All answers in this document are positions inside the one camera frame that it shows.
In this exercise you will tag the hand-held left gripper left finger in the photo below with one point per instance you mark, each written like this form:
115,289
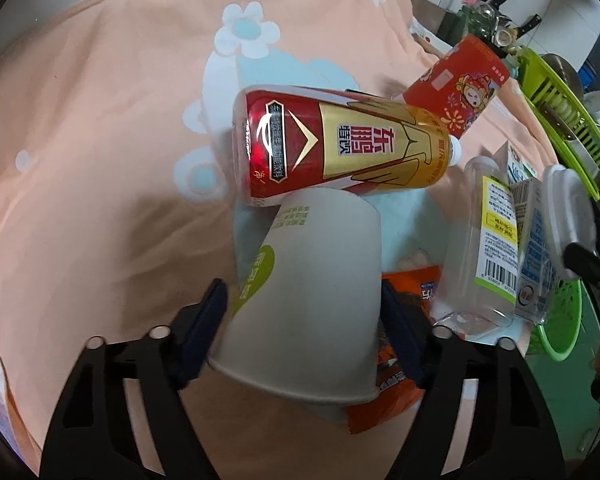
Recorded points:
205,330

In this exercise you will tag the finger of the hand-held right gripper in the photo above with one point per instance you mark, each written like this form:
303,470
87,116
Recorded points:
587,262

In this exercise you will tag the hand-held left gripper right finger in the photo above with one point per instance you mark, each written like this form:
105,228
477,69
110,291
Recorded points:
400,330

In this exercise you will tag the white plastic lid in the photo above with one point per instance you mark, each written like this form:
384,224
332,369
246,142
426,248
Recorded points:
570,210

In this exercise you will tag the white and blue milk carton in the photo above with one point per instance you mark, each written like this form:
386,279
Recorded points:
530,260

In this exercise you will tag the green plastic basket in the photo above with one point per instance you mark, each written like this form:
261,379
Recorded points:
562,330

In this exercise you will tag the orange snack packet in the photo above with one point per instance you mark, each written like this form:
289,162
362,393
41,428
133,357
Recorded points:
375,410

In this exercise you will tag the white paper cup green print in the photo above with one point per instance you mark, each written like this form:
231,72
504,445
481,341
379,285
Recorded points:
305,300

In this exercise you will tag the clear plastic bottle yellow label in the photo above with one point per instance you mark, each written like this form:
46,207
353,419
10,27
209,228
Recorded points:
475,260

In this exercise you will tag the red and gold drink bottle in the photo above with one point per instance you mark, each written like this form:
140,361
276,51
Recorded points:
340,150

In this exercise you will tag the red cartoon paper cup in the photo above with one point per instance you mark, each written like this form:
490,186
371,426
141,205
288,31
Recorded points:
455,85

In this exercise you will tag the green plastic dish rack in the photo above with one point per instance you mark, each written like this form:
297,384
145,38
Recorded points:
545,85

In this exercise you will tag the metal bowl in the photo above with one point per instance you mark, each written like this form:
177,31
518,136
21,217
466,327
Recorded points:
562,72

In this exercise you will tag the peach floral blanket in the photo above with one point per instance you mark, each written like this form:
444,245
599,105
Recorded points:
105,160

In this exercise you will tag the dark green container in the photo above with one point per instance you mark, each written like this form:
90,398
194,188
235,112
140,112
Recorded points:
452,27

